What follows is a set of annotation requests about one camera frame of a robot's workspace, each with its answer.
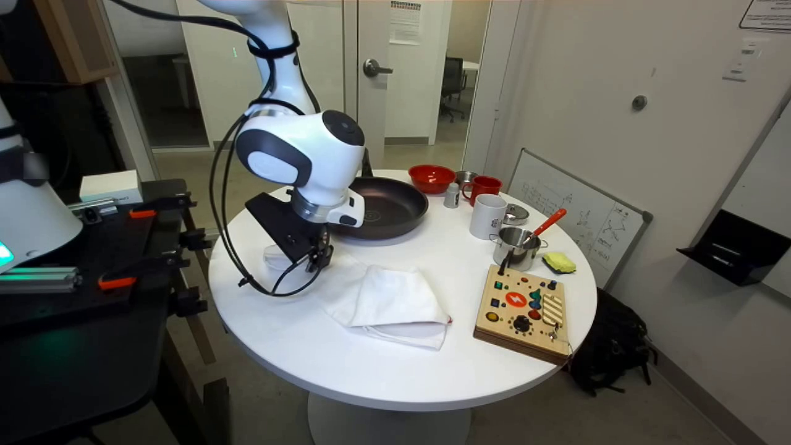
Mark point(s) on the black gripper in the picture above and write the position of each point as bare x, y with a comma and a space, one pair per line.
320, 236

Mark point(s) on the black frying pan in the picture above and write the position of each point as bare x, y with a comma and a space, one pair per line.
391, 211

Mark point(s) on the white towel red stripes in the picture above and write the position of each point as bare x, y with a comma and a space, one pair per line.
391, 310

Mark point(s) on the red bowl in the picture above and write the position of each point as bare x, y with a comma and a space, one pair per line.
430, 178

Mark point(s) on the small grey shaker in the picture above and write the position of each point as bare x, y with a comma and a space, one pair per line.
449, 199

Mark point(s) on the white mug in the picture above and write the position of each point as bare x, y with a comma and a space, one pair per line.
484, 219

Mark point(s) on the red mug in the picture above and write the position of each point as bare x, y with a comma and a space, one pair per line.
484, 189

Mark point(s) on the black clamp orange tip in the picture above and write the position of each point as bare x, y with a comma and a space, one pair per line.
142, 216
113, 282

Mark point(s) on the small steel saucepan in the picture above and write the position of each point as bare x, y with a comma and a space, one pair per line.
516, 246

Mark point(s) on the small steel cup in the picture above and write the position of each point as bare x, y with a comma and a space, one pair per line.
516, 212

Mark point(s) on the white door with window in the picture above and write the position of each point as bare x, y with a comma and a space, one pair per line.
428, 83

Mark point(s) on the wooden board colourful pieces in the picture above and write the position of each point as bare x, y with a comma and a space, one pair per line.
522, 316

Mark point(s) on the white box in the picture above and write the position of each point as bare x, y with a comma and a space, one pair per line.
111, 189

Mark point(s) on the yellow green sponge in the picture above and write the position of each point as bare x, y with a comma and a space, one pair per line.
558, 263

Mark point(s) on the white door notice paper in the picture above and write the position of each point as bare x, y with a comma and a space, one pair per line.
405, 23

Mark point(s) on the leaning framed whiteboard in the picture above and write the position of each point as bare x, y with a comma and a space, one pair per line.
577, 212

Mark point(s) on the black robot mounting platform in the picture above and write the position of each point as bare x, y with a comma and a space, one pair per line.
74, 362

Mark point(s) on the black backpack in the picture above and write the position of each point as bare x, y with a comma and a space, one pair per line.
608, 346

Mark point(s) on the wooden cabinet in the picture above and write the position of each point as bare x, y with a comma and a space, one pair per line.
76, 37

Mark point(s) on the aluminium rail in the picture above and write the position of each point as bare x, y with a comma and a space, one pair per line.
39, 280

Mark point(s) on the round grey wall knob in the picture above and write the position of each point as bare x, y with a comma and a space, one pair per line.
638, 101

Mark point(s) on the black wall tray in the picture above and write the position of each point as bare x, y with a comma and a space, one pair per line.
732, 248

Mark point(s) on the white wall switch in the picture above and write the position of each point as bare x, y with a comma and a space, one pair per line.
739, 63

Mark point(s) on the framed wall sign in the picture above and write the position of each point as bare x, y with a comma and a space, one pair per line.
766, 15

